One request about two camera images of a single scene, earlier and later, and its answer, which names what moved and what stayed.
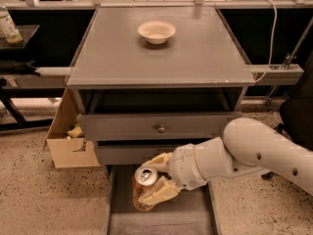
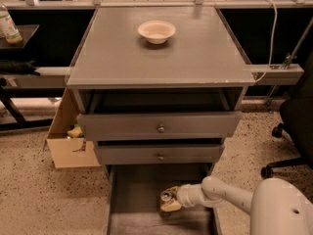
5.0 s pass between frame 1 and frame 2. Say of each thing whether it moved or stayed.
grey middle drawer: stayed
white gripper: moved
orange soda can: moved
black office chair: stayed
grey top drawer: stayed
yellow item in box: stayed
